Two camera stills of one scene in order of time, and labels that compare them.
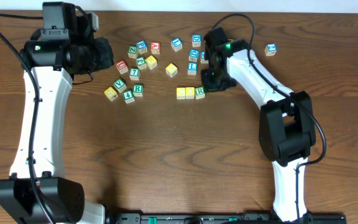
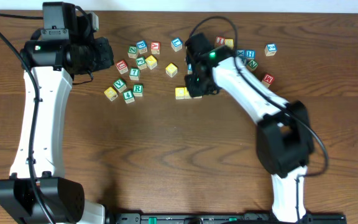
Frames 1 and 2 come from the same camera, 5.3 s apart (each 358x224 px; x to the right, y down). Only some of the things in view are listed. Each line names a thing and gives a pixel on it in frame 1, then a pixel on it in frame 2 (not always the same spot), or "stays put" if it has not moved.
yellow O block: [189, 93] stays put
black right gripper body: [214, 83] -> [193, 86]
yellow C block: [181, 93] stays put
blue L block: [192, 68] stays put
